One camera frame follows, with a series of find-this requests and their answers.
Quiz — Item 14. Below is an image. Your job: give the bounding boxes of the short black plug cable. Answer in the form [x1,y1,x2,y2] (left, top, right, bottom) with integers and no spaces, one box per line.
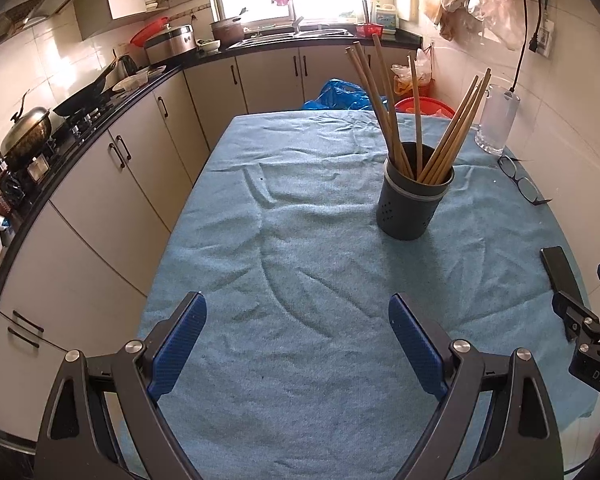
[528,0,542,55]

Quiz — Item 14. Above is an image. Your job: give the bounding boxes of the black gas stove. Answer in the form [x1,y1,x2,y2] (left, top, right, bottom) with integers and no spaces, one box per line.
[50,102,112,143]

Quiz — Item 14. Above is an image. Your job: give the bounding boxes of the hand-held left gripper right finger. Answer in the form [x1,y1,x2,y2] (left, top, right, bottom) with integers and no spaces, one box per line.
[387,293,566,480]

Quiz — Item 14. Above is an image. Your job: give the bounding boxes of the grey perforated utensil holder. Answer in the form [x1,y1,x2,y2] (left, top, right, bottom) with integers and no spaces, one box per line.
[377,141,455,242]

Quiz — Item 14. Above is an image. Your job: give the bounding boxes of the steel wok with lid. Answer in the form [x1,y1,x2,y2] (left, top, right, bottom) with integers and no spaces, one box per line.
[0,91,54,170]

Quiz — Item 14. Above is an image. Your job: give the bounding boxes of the crumpled white plastic bag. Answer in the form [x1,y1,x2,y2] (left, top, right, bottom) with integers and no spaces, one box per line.
[390,47,433,97]

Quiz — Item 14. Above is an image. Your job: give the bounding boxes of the steel kitchen sink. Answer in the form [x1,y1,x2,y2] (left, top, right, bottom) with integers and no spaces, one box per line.
[242,27,356,43]

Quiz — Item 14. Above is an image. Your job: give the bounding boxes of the black-rimmed eyeglasses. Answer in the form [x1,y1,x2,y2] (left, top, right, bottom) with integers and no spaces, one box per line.
[497,154,554,207]

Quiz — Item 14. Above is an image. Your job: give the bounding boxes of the silver rice cooker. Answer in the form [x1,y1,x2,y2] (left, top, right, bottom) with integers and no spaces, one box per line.
[144,24,197,66]

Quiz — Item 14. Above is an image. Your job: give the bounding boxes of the black frying pan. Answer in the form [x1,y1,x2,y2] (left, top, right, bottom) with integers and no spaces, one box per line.
[52,56,120,117]

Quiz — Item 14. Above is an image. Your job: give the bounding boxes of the black kitchen countertop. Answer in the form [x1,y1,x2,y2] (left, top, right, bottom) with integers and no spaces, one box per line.
[0,30,423,321]

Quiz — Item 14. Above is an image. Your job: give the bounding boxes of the hanging plastic bags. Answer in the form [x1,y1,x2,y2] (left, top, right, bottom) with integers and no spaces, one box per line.
[421,0,553,52]

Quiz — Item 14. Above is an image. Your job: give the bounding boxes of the white detergent jug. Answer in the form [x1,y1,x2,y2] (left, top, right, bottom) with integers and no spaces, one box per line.
[371,1,399,37]

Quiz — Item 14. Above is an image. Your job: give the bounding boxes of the black smartphone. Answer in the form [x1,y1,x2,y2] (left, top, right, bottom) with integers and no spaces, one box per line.
[540,246,590,311]

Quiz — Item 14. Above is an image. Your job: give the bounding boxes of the bunch of wooden chopsticks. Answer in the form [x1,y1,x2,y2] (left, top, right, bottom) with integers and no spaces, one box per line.
[345,34,493,186]

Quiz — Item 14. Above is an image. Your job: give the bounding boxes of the white wall card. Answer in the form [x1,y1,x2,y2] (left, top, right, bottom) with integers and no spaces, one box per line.
[536,0,557,59]

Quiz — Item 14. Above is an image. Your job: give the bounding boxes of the steel electric kettle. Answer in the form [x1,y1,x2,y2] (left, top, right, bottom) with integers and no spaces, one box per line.
[114,52,137,79]

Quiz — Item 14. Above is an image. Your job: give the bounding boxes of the brown cooking pot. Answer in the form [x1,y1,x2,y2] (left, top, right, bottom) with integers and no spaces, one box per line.
[210,7,249,50]

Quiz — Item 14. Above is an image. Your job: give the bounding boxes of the blue plastic bag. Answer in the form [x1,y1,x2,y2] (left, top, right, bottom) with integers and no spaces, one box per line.
[302,78,377,112]

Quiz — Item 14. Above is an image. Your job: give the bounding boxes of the beige lower kitchen cabinets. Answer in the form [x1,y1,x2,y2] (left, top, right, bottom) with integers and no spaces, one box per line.
[0,42,412,453]

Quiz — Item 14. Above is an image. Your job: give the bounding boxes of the long black power cable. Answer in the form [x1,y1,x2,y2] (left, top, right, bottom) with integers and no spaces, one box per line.
[508,0,531,95]

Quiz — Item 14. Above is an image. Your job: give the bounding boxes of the clear glass mug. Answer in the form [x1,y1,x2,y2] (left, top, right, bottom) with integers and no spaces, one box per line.
[474,83,522,157]

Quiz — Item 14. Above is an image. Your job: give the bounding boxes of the large red plastic basin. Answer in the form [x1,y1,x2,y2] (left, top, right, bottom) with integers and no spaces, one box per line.
[394,97,457,120]

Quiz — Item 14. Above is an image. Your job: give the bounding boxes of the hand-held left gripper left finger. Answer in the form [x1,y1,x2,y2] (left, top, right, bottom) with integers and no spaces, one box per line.
[32,290,208,480]

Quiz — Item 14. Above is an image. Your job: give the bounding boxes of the blue tablecloth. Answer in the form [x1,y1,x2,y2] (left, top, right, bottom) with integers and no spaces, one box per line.
[139,110,600,480]

